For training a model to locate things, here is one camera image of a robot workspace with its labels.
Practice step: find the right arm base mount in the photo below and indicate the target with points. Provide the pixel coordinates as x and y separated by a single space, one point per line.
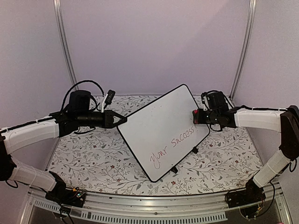
251 194

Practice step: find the floral patterned table mat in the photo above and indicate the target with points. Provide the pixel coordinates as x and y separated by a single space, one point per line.
100 161

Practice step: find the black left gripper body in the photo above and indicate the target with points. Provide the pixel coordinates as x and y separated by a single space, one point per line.
107 119

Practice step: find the left aluminium frame post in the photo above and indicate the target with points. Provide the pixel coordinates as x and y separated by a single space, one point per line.
63 40

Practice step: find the aluminium front rail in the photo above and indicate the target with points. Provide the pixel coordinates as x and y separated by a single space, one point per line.
101 208

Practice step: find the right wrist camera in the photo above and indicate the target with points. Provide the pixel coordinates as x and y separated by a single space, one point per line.
204 101

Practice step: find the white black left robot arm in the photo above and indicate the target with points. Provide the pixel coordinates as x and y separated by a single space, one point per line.
75 114

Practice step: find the aluminium frame post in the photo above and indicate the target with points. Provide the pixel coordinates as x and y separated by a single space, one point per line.
63 40
245 47

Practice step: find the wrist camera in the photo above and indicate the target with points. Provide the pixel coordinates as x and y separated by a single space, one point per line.
106 100
204 101

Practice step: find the red black whiteboard eraser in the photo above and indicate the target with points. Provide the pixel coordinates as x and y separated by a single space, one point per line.
195 116

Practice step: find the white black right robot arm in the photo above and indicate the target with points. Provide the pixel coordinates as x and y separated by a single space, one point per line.
285 121

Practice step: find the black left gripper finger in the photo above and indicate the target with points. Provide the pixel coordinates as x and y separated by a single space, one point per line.
119 122
118 117

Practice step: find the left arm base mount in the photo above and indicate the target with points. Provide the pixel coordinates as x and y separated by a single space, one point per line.
63 195

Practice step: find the right aluminium frame post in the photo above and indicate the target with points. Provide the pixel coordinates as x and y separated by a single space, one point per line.
245 47

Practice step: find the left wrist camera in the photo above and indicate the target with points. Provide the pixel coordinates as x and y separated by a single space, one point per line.
106 100

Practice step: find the white dry-erase whiteboard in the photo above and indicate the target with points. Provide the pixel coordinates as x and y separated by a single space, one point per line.
162 133

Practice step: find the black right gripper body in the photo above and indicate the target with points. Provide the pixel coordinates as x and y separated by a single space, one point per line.
212 119

